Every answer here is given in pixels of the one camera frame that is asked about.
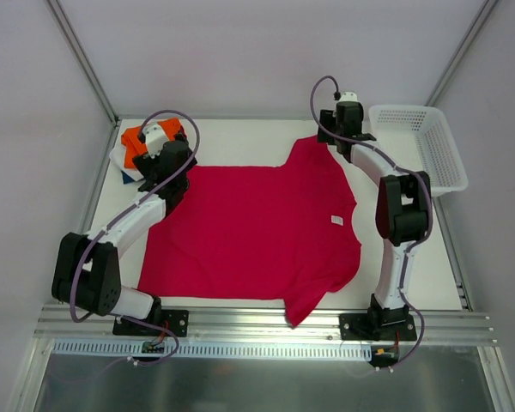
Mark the crimson red t-shirt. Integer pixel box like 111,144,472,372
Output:
137,136,361,326

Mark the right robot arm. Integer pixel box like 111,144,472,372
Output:
313,100,433,342

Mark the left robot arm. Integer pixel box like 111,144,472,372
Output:
51,126,197,335

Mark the folded orange t-shirt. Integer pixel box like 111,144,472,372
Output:
121,118,186,169

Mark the folded blue t-shirt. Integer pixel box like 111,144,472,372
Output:
120,130,190,185

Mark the folded white t-shirt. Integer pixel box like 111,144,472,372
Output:
109,145,142,185

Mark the white plastic basket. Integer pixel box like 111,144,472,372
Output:
368,105,469,197

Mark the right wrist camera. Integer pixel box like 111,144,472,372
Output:
334,91,360,102

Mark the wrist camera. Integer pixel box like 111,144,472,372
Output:
142,121,169,157
334,91,360,102

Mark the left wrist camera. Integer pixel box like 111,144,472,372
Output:
142,121,169,157

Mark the left aluminium frame post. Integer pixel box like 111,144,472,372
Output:
45,0,118,125

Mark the aluminium frame post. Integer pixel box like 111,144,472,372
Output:
45,0,118,125
425,0,500,106

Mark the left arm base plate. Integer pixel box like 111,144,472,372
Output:
112,303,190,337

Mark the right aluminium frame post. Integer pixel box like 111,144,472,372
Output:
425,0,500,106

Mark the white slotted cable duct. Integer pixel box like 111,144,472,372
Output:
52,339,372,362

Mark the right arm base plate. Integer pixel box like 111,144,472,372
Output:
338,313,417,342

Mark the aluminium mounting rail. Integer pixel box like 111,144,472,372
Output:
33,304,500,347

